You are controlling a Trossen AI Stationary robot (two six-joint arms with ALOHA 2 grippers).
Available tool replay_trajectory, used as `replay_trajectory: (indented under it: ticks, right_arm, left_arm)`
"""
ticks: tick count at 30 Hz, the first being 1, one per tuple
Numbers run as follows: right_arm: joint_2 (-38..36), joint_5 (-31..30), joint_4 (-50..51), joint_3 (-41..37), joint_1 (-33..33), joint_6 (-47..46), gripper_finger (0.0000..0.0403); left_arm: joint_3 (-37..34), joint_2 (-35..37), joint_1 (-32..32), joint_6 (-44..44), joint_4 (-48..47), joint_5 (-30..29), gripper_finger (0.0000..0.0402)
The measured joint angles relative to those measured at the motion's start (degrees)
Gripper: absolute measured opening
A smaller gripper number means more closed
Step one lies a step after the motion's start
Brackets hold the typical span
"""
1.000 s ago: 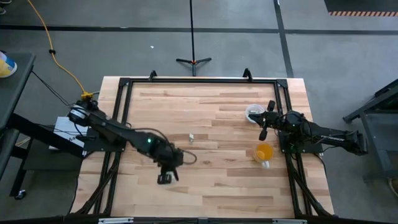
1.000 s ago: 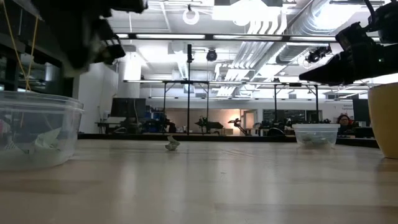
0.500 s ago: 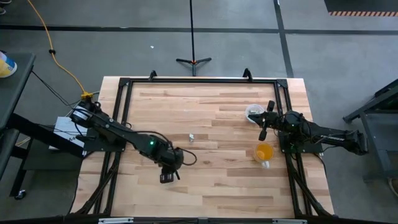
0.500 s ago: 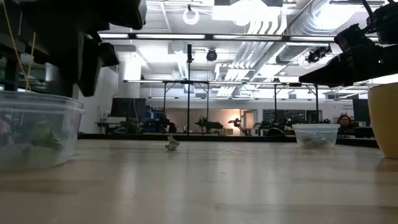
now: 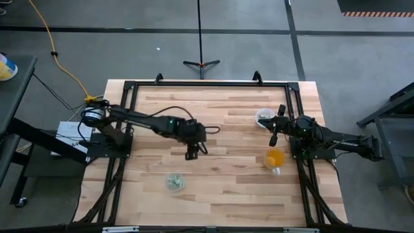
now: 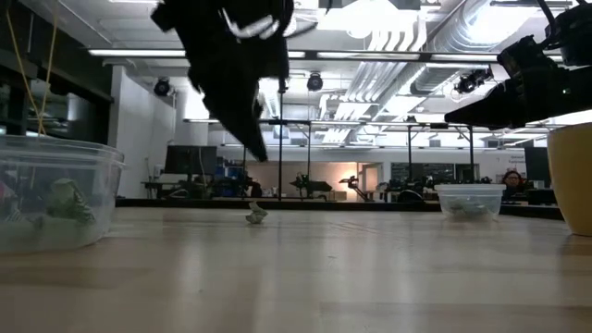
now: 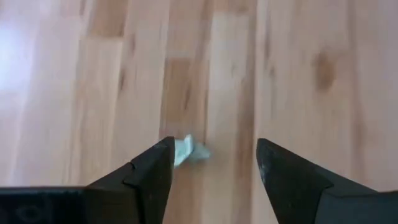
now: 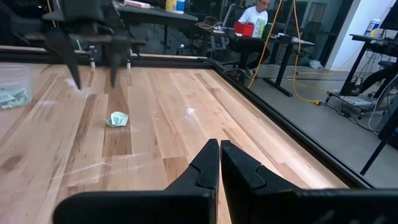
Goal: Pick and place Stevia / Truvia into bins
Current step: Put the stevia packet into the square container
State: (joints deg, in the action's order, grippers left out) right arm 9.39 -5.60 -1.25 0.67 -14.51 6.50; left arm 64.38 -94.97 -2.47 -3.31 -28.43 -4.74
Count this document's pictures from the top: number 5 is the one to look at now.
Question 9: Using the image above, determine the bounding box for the yellow extension cable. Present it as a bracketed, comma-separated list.
[27, 0, 98, 104]

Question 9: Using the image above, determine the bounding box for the white cardboard box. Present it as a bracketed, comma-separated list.
[55, 120, 94, 157]

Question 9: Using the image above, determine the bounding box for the thin black floor cable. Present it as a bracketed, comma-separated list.
[32, 72, 87, 113]

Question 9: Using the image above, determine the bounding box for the clear glass cup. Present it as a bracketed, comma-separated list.
[164, 172, 186, 194]

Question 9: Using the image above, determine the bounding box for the black aluminium table frame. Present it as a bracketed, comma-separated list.
[73, 71, 346, 229]

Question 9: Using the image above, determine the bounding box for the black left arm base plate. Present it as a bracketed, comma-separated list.
[85, 131, 134, 159]

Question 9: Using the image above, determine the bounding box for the person's shoe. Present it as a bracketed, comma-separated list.
[0, 0, 13, 16]

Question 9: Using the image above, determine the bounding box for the black metal cart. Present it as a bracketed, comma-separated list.
[356, 82, 414, 192]

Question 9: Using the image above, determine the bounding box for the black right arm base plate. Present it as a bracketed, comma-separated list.
[290, 135, 338, 161]

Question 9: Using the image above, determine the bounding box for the yellow mug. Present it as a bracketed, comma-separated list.
[262, 148, 287, 177]

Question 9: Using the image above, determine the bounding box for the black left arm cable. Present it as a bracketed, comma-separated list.
[147, 105, 221, 135]

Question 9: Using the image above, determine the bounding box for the black mat with hazard stripe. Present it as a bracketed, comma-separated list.
[336, 0, 414, 18]

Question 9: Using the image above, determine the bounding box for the small clear plastic bin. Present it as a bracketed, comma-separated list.
[254, 107, 276, 128]

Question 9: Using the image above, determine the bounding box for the silver metal bracket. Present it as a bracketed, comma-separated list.
[283, 227, 320, 233]
[102, 226, 140, 233]

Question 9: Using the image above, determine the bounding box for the black tripod stand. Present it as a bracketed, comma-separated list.
[182, 0, 221, 80]

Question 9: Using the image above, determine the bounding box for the grey side table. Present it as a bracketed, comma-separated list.
[0, 54, 90, 208]

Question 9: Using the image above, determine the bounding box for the yellow blue white container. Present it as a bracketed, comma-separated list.
[0, 52, 19, 82]

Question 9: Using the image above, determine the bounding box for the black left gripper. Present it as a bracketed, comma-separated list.
[176, 118, 208, 161]

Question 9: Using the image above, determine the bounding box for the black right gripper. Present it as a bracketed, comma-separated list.
[257, 104, 292, 148]

